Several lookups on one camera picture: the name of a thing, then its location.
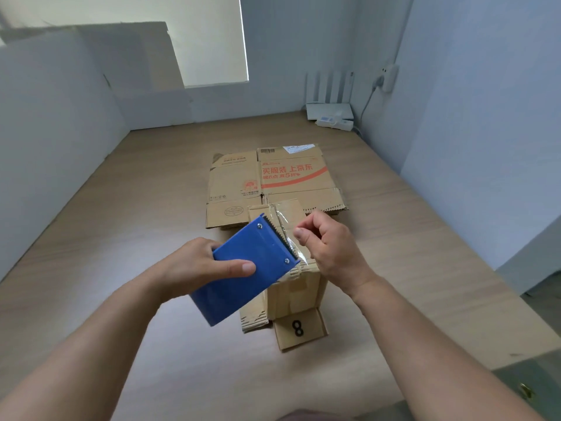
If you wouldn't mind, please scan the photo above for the person's left hand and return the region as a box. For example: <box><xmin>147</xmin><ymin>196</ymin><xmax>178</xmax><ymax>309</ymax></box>
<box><xmin>153</xmin><ymin>237</ymin><xmax>257</xmax><ymax>304</ymax></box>

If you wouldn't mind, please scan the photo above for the person's right hand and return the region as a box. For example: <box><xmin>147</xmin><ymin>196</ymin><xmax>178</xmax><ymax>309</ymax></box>
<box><xmin>292</xmin><ymin>210</ymin><xmax>380</xmax><ymax>299</ymax></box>

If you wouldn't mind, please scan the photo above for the clear yellowish tape roll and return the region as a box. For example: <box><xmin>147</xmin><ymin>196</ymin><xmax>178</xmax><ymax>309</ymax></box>
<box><xmin>269</xmin><ymin>205</ymin><xmax>307</xmax><ymax>261</ymax></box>

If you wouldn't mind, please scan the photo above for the stack of cardboard boxes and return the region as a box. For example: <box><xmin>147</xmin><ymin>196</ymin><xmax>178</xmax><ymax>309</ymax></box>
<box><xmin>219</xmin><ymin>205</ymin><xmax>350</xmax><ymax>231</ymax></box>

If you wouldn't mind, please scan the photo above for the small brown cardboard box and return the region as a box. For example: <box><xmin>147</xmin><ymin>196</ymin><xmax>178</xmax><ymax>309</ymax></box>
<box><xmin>238</xmin><ymin>198</ymin><xmax>330</xmax><ymax>352</ymax></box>

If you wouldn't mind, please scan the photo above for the blue tape dispenser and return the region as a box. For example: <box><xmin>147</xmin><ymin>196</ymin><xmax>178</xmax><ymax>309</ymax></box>
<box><xmin>191</xmin><ymin>213</ymin><xmax>303</xmax><ymax>327</ymax></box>

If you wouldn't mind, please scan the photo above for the red-printed cardboard box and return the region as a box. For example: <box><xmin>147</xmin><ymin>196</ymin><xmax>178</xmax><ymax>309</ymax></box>
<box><xmin>205</xmin><ymin>143</ymin><xmax>349</xmax><ymax>230</ymax></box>

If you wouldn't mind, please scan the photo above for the person's left forearm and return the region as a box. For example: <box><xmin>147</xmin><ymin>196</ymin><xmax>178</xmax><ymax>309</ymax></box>
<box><xmin>0</xmin><ymin>275</ymin><xmax>165</xmax><ymax>421</ymax></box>

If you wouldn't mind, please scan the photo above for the person's right forearm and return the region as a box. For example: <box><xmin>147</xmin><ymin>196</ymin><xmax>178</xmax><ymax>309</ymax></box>
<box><xmin>352</xmin><ymin>275</ymin><xmax>540</xmax><ymax>421</ymax></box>

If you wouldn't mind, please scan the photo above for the white power strip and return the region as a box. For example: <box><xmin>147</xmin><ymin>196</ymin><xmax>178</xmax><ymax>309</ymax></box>
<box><xmin>315</xmin><ymin>116</ymin><xmax>355</xmax><ymax>132</ymax></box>

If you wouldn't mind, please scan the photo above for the white router with antennas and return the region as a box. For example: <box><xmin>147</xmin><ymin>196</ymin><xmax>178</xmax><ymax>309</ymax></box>
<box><xmin>304</xmin><ymin>70</ymin><xmax>355</xmax><ymax>122</ymax></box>

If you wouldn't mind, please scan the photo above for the bright window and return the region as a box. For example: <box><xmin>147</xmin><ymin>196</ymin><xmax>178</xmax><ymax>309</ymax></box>
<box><xmin>0</xmin><ymin>0</ymin><xmax>250</xmax><ymax>89</ymax></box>

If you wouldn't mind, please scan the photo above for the grey power cable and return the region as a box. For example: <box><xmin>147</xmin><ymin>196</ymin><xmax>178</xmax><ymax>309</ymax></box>
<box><xmin>352</xmin><ymin>75</ymin><xmax>386</xmax><ymax>136</ymax></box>

